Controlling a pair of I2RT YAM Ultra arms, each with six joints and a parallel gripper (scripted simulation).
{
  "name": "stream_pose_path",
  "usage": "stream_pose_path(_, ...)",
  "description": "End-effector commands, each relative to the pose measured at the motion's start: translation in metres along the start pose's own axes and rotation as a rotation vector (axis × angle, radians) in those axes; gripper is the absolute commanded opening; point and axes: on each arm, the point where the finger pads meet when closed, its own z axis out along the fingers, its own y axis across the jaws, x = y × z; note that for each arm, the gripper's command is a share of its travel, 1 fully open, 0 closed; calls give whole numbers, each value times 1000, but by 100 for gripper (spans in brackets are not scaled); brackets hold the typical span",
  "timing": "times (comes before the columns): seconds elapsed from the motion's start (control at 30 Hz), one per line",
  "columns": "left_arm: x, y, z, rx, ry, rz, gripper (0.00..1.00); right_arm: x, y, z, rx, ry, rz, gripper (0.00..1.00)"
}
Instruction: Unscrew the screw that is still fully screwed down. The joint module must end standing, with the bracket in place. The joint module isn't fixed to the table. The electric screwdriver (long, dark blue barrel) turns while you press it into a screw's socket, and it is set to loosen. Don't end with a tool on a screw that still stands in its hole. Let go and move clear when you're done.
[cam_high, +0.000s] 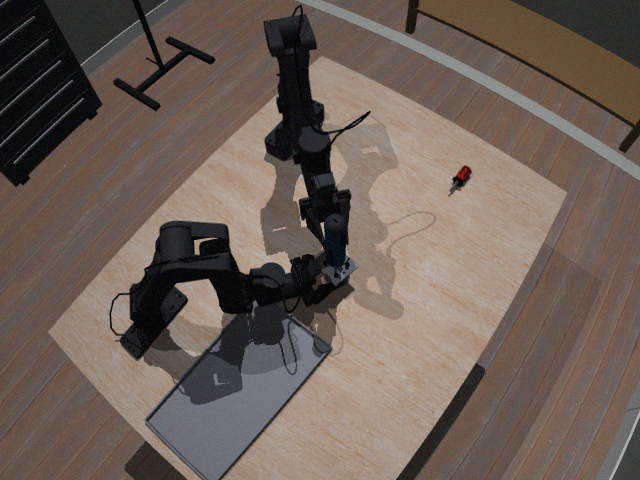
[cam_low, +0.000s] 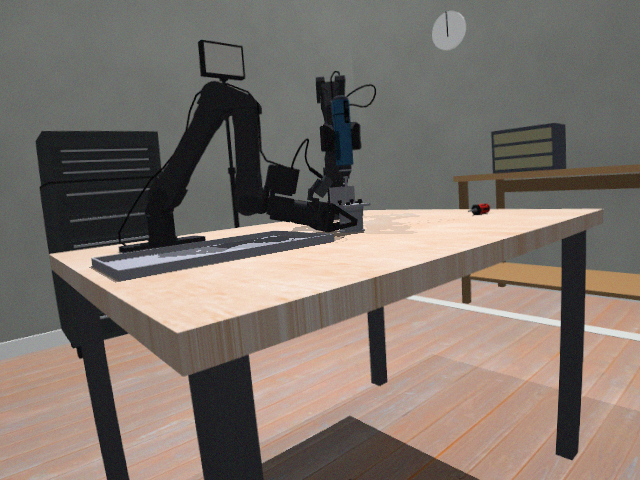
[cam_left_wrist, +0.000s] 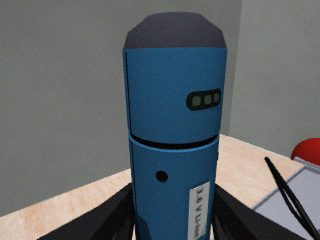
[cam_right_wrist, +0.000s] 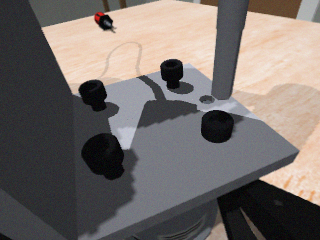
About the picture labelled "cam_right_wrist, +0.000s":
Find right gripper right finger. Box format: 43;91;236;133
217;179;320;240

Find black socket-head screw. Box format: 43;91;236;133
78;79;107;112
160;59;183;89
201;110;234;143
81;133;125;180

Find grey metal bracket plate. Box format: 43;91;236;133
0;0;300;240

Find dark blue electric screwdriver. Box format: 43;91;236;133
211;0;249;100

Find dark grey cylinder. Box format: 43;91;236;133
124;198;218;240

